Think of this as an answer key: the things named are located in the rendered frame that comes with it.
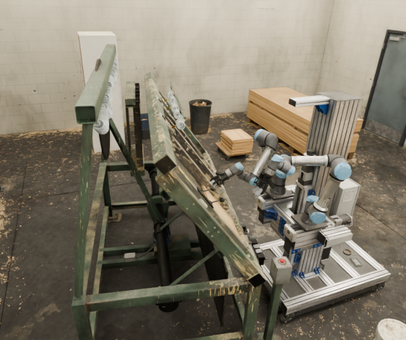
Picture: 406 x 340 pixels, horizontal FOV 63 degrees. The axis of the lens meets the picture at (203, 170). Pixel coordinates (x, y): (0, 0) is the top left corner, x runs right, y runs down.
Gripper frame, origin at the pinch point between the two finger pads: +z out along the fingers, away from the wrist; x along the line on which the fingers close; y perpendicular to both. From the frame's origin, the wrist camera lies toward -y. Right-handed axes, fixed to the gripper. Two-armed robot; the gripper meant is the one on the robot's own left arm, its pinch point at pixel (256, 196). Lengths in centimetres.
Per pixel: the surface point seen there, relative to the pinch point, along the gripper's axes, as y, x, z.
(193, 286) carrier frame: 23, 19, 76
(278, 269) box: -25, 35, 37
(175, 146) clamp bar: 60, -43, -2
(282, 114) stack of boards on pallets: -255, -351, -58
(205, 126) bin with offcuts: -167, -448, 43
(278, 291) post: -43, 32, 58
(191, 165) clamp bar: 41, -41, 8
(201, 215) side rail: 52, 25, 16
